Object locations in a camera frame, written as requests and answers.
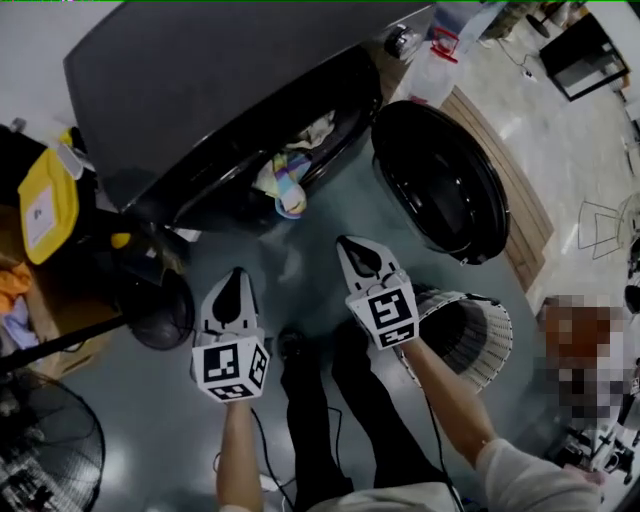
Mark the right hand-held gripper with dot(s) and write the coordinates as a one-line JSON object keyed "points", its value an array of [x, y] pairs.
{"points": [[390, 310]]}

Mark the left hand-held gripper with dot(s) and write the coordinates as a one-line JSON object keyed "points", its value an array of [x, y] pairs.
{"points": [[220, 362]]}

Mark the pastel striped clothes piece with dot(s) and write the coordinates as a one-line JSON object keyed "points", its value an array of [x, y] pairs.
{"points": [[292, 190]]}

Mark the white laundry basket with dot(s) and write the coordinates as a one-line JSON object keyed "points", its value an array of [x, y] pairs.
{"points": [[480, 340]]}

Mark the pale yellow clothes piece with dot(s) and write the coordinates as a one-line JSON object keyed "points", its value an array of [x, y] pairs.
{"points": [[265, 182]]}

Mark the cream clothes piece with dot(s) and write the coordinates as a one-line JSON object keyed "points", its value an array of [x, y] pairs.
{"points": [[315, 131]]}

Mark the black washing machine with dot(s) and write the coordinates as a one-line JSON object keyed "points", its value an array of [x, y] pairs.
{"points": [[200, 75]]}

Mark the person's left forearm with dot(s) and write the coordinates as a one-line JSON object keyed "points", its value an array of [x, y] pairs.
{"points": [[240, 450]]}

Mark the person's right forearm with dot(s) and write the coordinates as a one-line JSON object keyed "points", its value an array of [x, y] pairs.
{"points": [[445, 405]]}

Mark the round black washer door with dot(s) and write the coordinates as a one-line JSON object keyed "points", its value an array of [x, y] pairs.
{"points": [[440, 190]]}

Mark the black standing fan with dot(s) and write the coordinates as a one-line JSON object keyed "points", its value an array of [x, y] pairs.
{"points": [[165, 315]]}

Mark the person's left leg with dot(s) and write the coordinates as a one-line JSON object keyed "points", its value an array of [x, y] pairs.
{"points": [[310, 425]]}

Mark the person's leg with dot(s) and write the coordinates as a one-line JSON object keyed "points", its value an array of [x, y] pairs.
{"points": [[310, 425], [380, 410]]}

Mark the person's right leg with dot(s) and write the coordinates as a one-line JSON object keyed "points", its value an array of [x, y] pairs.
{"points": [[380, 410]]}

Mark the brown cardboard box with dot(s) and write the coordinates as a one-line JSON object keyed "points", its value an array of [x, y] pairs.
{"points": [[75, 295]]}

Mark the slatted wooden board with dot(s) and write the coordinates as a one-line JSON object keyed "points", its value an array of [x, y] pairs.
{"points": [[520, 200]]}

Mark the white jug red cap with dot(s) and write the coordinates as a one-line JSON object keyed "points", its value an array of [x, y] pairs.
{"points": [[432, 75]]}

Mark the yellow detergent bottle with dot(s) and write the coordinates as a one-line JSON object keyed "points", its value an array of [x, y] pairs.
{"points": [[50, 210]]}

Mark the lavender cloth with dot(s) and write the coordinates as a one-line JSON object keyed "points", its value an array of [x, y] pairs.
{"points": [[20, 322]]}

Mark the orange cloth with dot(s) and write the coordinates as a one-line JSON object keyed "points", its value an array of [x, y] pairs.
{"points": [[15, 285]]}

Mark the white power strip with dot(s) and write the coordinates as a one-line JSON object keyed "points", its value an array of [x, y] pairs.
{"points": [[527, 74]]}

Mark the person's cream shirt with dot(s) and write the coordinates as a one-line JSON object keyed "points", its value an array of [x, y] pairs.
{"points": [[530, 480]]}

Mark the black glass-door cabinet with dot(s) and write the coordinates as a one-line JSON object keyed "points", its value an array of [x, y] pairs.
{"points": [[575, 50]]}

